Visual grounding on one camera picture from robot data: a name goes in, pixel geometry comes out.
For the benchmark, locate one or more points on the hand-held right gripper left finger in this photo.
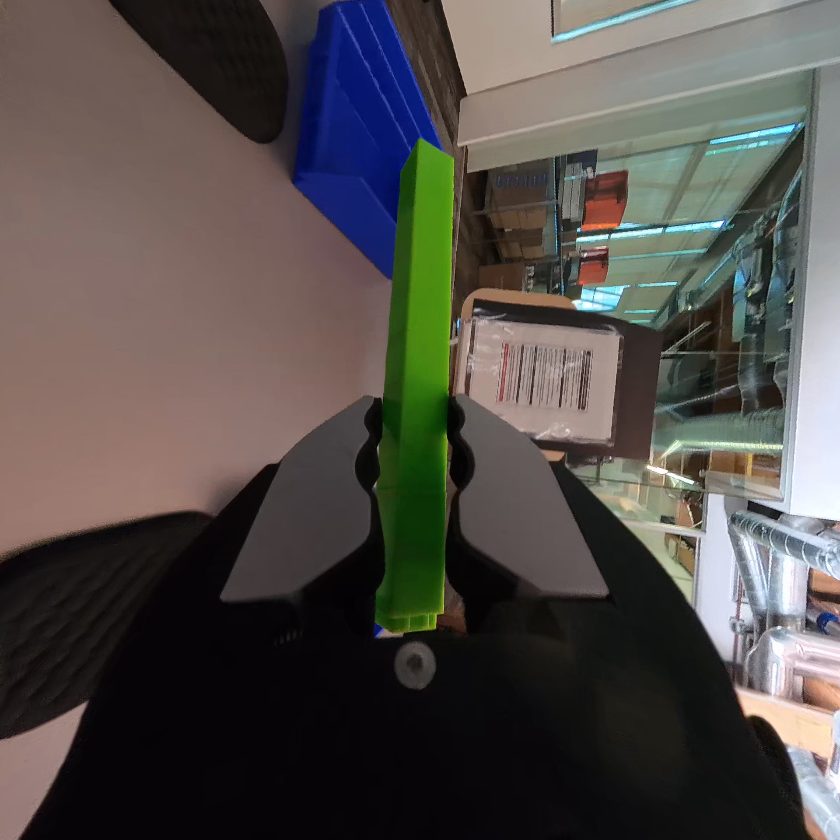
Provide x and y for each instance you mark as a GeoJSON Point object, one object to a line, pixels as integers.
{"type": "Point", "coordinates": [302, 525]}

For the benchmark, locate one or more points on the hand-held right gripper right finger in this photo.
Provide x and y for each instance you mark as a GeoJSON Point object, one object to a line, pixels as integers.
{"type": "Point", "coordinates": [525, 525]}

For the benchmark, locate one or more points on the long green block bar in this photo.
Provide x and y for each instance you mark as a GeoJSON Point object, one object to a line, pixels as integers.
{"type": "Point", "coordinates": [420, 295]}

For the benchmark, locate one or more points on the blue plastic bin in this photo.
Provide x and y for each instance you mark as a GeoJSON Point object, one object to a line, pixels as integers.
{"type": "Point", "coordinates": [348, 131]}

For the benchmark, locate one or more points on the document display board with stand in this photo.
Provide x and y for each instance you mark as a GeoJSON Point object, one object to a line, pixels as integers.
{"type": "Point", "coordinates": [544, 374]}

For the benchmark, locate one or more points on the orange box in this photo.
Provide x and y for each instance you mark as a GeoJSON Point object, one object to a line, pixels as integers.
{"type": "Point", "coordinates": [593, 266]}
{"type": "Point", "coordinates": [605, 200]}

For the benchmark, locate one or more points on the bundle of silver ducts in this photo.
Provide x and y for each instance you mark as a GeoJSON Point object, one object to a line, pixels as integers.
{"type": "Point", "coordinates": [787, 590]}

